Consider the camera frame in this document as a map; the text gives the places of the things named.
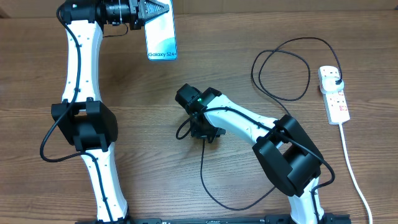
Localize blue Samsung smartphone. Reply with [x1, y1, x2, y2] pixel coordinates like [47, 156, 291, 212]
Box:
[144, 0, 178, 60]

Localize white power strip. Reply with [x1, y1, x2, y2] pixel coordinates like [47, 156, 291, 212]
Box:
[318, 65, 350, 125]

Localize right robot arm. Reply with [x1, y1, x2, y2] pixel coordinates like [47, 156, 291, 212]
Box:
[175, 84, 324, 223]

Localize white power strip cord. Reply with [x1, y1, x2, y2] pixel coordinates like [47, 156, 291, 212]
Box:
[338, 123, 374, 224]

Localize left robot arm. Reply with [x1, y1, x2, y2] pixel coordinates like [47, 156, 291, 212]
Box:
[40, 1, 173, 223]

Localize white charger plug adapter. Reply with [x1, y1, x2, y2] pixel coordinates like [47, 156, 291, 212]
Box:
[320, 76, 345, 94]

